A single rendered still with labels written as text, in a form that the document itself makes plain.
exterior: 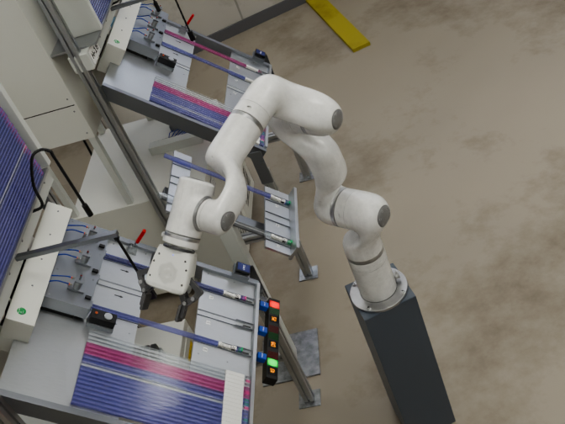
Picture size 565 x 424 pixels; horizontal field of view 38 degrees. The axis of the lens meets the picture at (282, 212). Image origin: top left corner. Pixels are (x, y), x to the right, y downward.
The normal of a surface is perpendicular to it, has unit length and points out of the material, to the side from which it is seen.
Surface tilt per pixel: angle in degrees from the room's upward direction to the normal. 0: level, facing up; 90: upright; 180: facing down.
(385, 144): 0
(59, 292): 42
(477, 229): 0
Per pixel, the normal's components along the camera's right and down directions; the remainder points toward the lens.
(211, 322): 0.41, -0.69
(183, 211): -0.40, -0.07
